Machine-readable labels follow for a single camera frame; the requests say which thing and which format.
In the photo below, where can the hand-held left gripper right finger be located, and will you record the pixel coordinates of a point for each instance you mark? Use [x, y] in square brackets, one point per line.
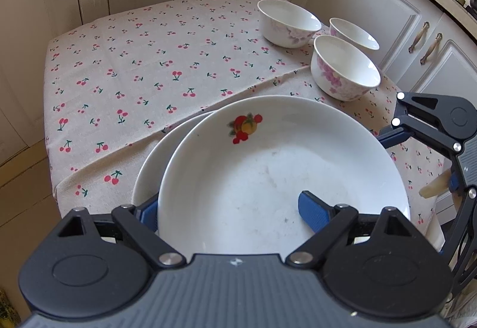
[315, 212]

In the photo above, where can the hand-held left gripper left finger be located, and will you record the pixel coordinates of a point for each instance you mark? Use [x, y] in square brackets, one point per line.
[148, 214]

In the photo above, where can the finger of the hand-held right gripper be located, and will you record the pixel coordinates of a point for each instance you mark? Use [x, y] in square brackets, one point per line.
[393, 137]
[464, 238]

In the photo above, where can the white plate with fruit print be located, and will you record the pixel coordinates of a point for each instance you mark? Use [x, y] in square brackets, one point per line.
[261, 171]
[156, 167]

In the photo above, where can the white bowl pink floral print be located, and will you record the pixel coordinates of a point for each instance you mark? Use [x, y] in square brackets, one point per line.
[346, 67]

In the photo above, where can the plain white bowl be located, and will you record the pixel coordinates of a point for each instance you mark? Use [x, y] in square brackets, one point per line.
[352, 33]

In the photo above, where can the white bowl faint floral print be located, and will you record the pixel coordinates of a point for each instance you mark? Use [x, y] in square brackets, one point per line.
[289, 20]

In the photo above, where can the person's right hand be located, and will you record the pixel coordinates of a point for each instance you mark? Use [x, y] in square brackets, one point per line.
[434, 185]

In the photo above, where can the person's white clothing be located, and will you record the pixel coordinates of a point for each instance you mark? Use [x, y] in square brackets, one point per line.
[464, 311]

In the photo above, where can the cherry print tablecloth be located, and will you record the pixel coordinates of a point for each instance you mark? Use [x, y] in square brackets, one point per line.
[149, 89]

